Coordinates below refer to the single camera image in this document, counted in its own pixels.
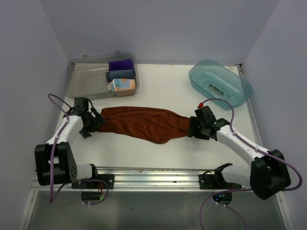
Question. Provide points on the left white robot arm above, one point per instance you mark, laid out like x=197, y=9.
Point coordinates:
x=55, y=162

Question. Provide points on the brown towel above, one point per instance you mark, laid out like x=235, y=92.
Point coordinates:
x=152, y=124

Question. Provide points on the teal transparent plastic bin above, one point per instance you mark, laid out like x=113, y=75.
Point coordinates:
x=236, y=89

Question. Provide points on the grey transparent plastic bin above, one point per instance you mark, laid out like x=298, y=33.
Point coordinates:
x=86, y=76

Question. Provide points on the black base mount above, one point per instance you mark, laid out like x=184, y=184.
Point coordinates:
x=102, y=181
x=212, y=181

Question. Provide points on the colourful polka dot towel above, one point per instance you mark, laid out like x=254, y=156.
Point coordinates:
x=122, y=87

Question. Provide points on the aluminium mounting rail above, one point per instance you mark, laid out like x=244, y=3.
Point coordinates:
x=165, y=180

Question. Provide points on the purple rolled towel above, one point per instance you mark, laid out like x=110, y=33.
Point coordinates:
x=120, y=65

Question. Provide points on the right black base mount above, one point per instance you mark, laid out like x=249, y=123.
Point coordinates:
x=212, y=181

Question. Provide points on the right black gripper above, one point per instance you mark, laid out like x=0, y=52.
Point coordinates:
x=194, y=121

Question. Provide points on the label inside teal bin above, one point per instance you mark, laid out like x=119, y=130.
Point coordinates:
x=216, y=90

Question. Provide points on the grey-blue rolled towel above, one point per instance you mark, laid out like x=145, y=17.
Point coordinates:
x=120, y=74

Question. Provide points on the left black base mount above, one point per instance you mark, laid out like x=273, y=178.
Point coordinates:
x=102, y=181

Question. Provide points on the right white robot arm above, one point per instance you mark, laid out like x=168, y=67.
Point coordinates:
x=266, y=174

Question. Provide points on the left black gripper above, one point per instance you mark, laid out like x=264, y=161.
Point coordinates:
x=97, y=121

